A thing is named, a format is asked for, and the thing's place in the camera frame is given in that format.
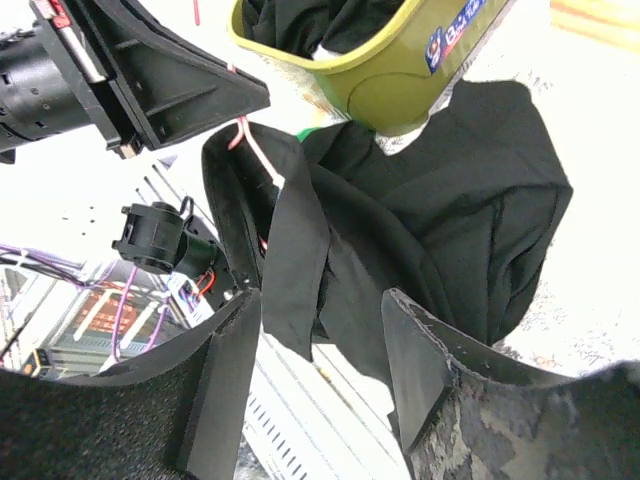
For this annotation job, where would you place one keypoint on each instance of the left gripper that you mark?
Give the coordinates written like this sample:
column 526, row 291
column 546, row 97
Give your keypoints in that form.
column 113, row 65

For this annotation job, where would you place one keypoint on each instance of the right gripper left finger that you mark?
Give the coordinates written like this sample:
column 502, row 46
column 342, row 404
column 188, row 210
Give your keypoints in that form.
column 175, row 412

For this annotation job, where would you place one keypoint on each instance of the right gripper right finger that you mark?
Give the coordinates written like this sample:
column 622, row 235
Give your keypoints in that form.
column 467, row 411

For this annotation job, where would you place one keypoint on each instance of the white shirt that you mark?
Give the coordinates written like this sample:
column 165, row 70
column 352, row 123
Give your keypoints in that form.
column 322, row 54

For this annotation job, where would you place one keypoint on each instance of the green cloth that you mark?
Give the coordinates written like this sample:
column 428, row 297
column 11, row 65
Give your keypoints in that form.
column 305, row 133

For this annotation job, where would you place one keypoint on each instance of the olive green plastic basket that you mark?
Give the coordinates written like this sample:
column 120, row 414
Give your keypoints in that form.
column 391, row 82

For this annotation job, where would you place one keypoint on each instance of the floral table mat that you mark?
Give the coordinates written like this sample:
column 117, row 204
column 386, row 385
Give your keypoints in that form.
column 584, row 315

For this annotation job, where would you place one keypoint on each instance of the aluminium rail frame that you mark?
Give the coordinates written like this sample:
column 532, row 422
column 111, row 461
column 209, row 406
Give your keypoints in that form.
column 72, row 308

